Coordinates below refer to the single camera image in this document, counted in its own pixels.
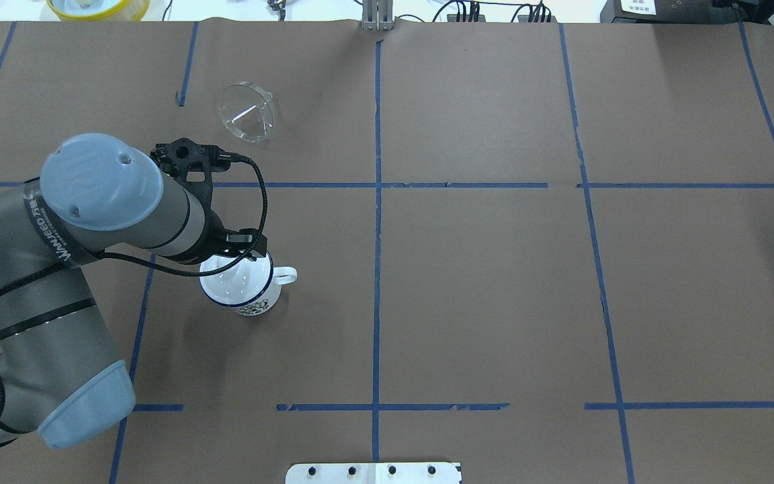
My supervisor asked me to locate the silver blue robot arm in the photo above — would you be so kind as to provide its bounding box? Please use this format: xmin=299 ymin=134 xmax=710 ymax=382
xmin=0 ymin=134 xmax=267 ymax=448

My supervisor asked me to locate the white pedestal column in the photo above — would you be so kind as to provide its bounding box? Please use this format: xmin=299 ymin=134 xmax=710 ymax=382
xmin=285 ymin=462 xmax=463 ymax=483

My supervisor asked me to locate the far orange black adapter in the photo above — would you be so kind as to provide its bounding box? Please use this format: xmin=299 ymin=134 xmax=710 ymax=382
xmin=436 ymin=1 xmax=482 ymax=24

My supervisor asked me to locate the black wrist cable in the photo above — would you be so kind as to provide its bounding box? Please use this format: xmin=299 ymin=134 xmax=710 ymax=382
xmin=0 ymin=153 xmax=268 ymax=323

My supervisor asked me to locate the white enamel cup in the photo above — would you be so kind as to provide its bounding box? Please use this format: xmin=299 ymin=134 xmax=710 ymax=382
xmin=200 ymin=253 xmax=298 ymax=317

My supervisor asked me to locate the near orange black adapter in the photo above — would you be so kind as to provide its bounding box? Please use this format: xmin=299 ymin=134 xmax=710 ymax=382
xmin=511 ymin=1 xmax=556 ymax=24

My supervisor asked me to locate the white cup lid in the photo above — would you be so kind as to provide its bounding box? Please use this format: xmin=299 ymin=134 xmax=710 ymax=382
xmin=199 ymin=253 xmax=274 ymax=307

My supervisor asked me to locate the brown paper table cover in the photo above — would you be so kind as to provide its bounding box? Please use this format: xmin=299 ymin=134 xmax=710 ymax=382
xmin=0 ymin=19 xmax=774 ymax=483

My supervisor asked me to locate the yellow tape roll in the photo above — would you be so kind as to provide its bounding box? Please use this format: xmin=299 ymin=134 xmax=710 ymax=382
xmin=46 ymin=1 xmax=151 ymax=22

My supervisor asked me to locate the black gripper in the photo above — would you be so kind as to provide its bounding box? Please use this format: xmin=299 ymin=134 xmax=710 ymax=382
xmin=206 ymin=215 xmax=268 ymax=260

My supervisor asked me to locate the black box device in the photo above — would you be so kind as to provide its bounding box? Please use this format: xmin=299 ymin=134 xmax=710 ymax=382
xmin=599 ymin=1 xmax=748 ymax=25

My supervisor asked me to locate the aluminium frame post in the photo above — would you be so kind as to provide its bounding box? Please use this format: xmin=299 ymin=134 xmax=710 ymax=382
xmin=357 ymin=0 xmax=395 ymax=31

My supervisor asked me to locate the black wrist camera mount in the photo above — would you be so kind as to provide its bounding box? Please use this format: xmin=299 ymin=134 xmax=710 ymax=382
xmin=148 ymin=138 xmax=239 ymax=209

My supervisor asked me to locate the orange black adapter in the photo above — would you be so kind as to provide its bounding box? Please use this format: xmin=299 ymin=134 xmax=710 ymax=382
xmin=436 ymin=1 xmax=482 ymax=24
xmin=511 ymin=1 xmax=556 ymax=24

